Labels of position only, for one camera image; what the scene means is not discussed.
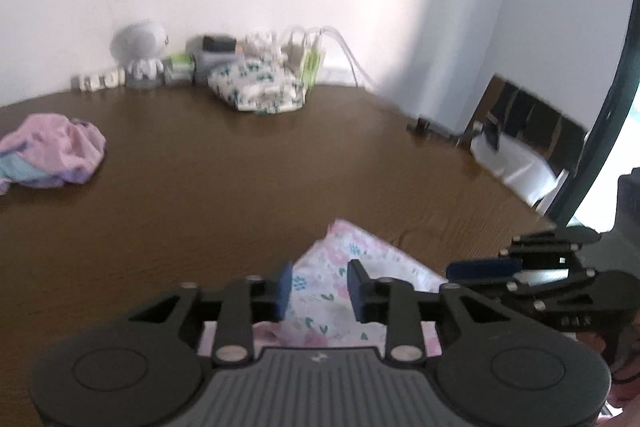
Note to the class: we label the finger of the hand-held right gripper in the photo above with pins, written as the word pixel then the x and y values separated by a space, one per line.
pixel 575 297
pixel 482 270

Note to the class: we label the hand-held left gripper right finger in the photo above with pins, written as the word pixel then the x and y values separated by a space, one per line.
pixel 357 292

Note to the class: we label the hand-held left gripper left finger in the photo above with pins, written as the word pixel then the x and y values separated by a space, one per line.
pixel 284 289

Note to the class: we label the pink floral dress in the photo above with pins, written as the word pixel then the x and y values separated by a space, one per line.
pixel 330 277

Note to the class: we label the person's right hand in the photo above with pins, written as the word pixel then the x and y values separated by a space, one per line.
pixel 627 387

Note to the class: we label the dark wooden chair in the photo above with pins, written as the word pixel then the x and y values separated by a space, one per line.
pixel 530 117

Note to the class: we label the folded white green-flowered cloth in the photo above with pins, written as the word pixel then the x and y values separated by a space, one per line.
pixel 255 87

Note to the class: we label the green spray bottle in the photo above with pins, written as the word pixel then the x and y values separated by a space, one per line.
pixel 311 69

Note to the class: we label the grey box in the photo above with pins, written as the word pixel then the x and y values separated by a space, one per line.
pixel 200 67

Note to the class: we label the white charger plug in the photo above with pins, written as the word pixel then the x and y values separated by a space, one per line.
pixel 292 49
pixel 315 44

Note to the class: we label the crumpled white cloth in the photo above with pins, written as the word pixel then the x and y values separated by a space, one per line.
pixel 262 44

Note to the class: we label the small black box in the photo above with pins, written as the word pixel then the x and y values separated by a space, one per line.
pixel 218 43

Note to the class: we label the pink and purple garment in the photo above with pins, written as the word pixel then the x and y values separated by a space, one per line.
pixel 55 147

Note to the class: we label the small white device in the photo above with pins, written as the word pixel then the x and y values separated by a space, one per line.
pixel 97 81

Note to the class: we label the white robot toy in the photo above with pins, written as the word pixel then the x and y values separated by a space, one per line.
pixel 137 42

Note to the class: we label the dark door frame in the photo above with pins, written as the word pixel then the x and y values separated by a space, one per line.
pixel 600 147

